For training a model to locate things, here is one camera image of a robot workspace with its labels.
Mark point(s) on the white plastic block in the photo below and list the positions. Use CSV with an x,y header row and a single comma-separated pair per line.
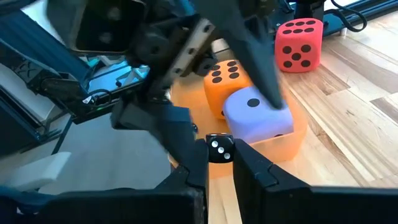
x,y
34,172

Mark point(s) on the black cabinet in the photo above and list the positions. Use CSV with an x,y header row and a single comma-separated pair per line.
x,y
15,130

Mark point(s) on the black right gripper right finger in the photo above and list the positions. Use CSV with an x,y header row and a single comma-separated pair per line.
x,y
258,193

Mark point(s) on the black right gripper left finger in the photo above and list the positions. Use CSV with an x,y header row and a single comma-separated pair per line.
x,y
196,180

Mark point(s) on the small black die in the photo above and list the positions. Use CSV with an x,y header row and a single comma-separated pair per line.
x,y
220,149

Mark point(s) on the black device with green light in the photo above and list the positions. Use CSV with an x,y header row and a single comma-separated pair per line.
x,y
93,109

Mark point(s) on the purple foam die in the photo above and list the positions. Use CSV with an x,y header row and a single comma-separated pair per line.
x,y
258,121

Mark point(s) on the red foam die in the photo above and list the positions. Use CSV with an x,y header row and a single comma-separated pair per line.
x,y
298,46

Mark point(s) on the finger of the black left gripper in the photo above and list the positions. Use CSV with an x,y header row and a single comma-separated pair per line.
x,y
168,127
248,46

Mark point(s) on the black lattice stand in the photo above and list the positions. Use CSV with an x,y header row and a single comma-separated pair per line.
x,y
31,71

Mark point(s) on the orange foam die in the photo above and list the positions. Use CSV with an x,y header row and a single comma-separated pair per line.
x,y
217,93

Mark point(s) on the orange plastic tray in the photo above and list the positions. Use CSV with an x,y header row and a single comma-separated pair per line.
x,y
280,149

